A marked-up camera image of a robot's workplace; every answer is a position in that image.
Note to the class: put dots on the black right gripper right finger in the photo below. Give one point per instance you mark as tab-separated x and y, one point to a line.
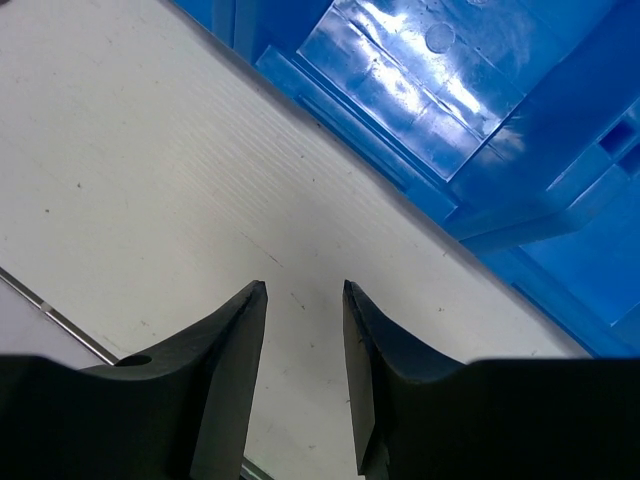
419	414

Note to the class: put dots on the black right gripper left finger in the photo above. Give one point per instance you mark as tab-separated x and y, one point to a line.
177	410

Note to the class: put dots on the blue plastic compartment bin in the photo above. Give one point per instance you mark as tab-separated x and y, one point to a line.
513	125

